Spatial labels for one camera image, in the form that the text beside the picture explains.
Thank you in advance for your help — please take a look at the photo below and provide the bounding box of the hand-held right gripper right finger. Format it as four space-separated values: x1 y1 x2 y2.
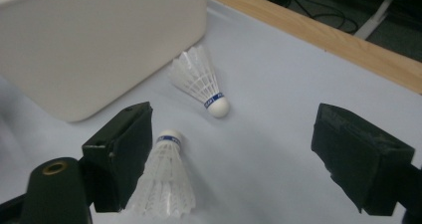
311 103 416 217

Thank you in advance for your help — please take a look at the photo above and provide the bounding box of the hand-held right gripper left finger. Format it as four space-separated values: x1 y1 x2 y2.
81 101 154 214

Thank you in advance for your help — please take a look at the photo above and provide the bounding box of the white feather shuttlecock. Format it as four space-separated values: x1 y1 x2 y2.
167 44 231 119
123 128 197 220

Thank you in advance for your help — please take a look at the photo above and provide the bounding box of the white plastic storage bin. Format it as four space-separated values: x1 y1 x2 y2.
0 0 209 123

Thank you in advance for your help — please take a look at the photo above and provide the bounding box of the light blue table mat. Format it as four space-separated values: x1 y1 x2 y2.
0 0 422 224

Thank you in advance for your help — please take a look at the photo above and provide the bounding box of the white metal stand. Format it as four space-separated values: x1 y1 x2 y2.
352 0 406 41

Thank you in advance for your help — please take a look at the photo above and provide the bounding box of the black floor cable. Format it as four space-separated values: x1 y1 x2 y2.
292 0 360 35

